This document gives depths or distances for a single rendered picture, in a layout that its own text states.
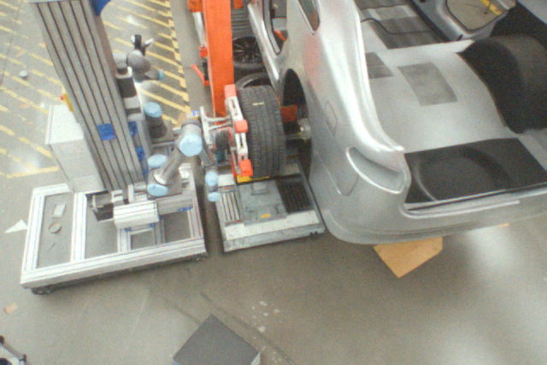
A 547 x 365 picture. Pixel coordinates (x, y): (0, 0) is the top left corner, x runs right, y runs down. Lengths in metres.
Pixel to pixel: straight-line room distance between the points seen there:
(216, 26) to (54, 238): 1.96
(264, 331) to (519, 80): 2.46
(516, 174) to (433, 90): 0.82
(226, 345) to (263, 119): 1.42
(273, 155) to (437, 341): 1.74
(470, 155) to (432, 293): 1.08
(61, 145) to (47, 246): 1.08
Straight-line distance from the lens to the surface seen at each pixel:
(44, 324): 3.55
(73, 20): 2.31
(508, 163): 3.29
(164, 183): 2.59
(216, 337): 2.85
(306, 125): 3.08
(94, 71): 2.47
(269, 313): 3.26
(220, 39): 3.05
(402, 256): 3.64
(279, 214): 3.47
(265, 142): 2.79
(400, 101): 3.25
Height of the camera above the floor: 3.02
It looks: 49 degrees down
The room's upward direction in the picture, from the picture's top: 3 degrees clockwise
